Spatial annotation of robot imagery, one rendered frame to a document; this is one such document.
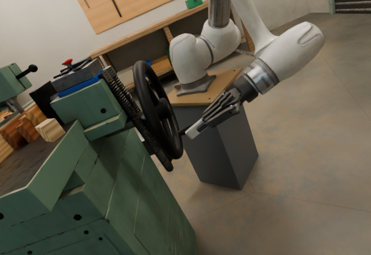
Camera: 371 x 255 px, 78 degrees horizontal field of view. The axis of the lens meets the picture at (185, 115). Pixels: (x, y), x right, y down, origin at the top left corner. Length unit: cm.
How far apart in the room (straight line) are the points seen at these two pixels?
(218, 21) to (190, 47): 17
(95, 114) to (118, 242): 31
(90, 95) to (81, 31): 343
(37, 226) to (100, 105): 30
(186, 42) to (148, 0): 276
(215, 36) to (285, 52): 57
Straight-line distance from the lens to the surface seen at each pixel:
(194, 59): 113
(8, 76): 70
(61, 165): 50
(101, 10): 390
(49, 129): 55
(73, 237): 65
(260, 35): 82
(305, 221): 127
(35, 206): 46
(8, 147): 66
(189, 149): 137
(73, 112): 61
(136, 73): 55
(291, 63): 65
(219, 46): 118
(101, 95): 57
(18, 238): 69
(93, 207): 56
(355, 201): 134
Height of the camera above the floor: 105
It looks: 26 degrees down
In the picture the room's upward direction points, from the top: 24 degrees counter-clockwise
